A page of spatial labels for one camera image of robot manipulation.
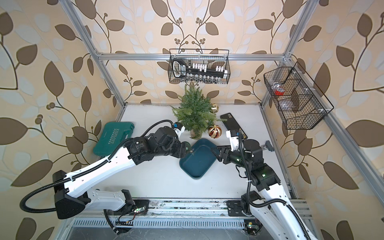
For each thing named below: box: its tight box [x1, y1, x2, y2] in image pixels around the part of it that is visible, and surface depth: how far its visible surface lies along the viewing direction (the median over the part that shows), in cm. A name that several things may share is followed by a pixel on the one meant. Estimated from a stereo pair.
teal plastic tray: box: [179, 138, 219, 180], surface depth 91 cm
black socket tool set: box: [172, 58, 228, 82], surface depth 86 cm
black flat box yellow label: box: [220, 112, 248, 140], surface depth 109 cm
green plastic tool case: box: [93, 122, 135, 157], surface depth 98 cm
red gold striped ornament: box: [208, 125, 222, 139], surface depth 78 cm
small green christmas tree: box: [171, 85, 228, 140], surface depth 80 cm
